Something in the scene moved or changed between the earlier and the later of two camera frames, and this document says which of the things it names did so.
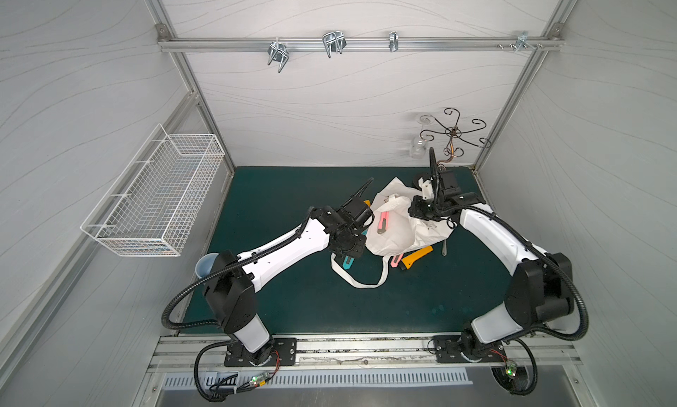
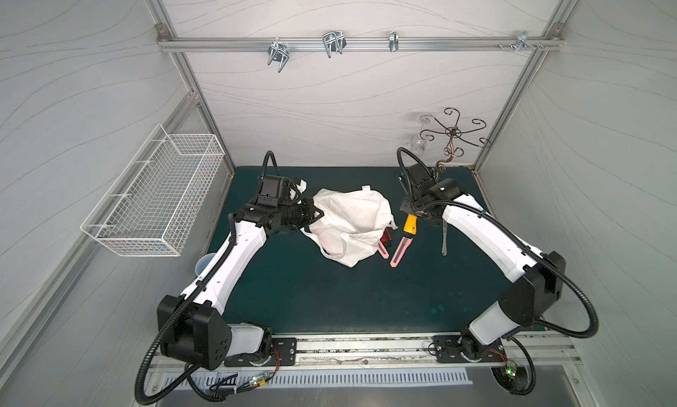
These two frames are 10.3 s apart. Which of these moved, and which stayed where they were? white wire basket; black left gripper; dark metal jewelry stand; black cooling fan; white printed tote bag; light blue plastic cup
Moved: black left gripper; white printed tote bag
Stayed: light blue plastic cup; black cooling fan; dark metal jewelry stand; white wire basket
